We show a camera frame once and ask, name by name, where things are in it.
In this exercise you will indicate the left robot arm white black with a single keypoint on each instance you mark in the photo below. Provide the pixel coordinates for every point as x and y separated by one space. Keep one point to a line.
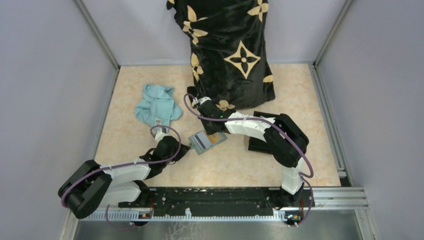
93 186

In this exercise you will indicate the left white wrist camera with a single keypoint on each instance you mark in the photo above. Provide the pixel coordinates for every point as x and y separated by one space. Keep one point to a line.
160 134

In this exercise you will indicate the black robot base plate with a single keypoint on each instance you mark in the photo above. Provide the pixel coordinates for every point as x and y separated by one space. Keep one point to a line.
230 210

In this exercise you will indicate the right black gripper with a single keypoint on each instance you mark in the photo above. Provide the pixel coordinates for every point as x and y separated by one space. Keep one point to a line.
208 131

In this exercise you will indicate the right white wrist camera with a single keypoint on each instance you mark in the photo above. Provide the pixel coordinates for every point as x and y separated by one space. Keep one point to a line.
199 101

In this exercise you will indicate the light blue cloth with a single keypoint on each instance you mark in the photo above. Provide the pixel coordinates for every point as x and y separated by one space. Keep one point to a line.
157 106

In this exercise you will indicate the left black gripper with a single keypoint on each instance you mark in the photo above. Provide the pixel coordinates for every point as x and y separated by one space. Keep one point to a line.
184 148

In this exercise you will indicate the aluminium frame rail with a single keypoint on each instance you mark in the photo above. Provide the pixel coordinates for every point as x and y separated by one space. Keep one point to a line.
272 197

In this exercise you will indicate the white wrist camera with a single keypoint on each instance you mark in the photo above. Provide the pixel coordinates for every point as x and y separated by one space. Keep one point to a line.
199 101
160 134

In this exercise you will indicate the black card tray box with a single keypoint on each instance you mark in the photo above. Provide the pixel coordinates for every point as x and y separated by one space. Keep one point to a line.
255 144

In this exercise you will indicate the black beige flower-patterned blanket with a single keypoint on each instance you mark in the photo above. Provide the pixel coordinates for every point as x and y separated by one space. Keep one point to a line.
227 50

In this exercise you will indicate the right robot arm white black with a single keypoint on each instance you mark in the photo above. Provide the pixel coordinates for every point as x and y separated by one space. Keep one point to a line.
283 139

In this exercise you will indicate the white slotted cable duct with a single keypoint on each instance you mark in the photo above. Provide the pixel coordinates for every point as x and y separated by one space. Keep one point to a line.
137 216

